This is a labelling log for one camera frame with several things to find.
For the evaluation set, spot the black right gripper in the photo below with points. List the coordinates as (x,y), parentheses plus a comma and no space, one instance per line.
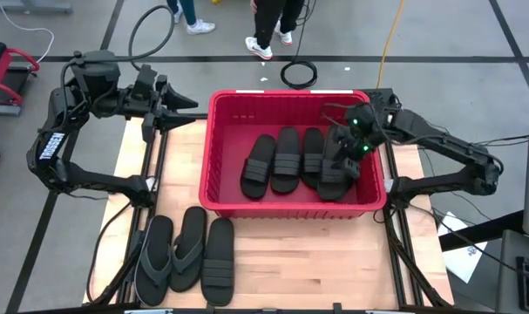
(360,146)

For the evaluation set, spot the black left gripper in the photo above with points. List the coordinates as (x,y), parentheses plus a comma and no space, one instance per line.
(149,126)

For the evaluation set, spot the black three-band slide sandal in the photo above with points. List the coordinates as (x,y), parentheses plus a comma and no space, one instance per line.
(286,161)
(257,168)
(217,270)

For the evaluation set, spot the black flip-flop sandal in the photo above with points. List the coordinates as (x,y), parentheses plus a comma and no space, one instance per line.
(153,261)
(187,248)

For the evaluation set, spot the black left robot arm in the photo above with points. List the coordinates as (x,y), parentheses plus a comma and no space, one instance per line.
(50,152)

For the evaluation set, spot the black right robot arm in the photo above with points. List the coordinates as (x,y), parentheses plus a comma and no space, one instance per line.
(486,176)

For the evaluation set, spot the red plastic bin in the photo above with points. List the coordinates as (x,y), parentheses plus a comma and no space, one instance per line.
(229,148)

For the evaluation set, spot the black control box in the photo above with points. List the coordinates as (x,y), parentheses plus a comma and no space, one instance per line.
(379,98)

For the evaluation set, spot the person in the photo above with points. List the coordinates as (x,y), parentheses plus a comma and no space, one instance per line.
(187,13)
(268,17)

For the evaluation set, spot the white paper sheet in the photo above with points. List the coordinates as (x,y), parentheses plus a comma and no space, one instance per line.
(464,257)

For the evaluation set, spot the black metal beam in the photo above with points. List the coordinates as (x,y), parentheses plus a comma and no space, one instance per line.
(482,231)

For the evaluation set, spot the grey stand base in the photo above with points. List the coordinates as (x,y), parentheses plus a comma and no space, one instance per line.
(33,5)

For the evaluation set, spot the grey desk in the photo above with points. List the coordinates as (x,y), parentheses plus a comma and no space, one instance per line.
(508,279)

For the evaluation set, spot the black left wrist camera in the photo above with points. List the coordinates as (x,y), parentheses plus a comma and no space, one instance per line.
(145,82)

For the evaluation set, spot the black metal table frame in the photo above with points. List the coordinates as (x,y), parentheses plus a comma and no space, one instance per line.
(391,231)

